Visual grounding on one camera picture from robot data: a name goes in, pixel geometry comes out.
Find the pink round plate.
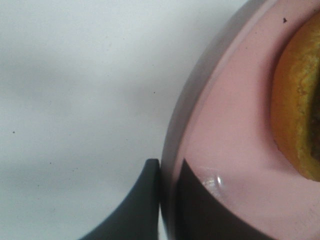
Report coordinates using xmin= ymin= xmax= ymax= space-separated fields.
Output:
xmin=161 ymin=0 xmax=320 ymax=240

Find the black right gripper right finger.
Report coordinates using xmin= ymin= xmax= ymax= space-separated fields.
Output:
xmin=174 ymin=160 xmax=272 ymax=240

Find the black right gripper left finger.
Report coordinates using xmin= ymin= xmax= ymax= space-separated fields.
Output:
xmin=82 ymin=159 xmax=160 ymax=240

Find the burger with lettuce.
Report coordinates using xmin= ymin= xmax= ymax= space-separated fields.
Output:
xmin=270 ymin=13 xmax=320 ymax=182

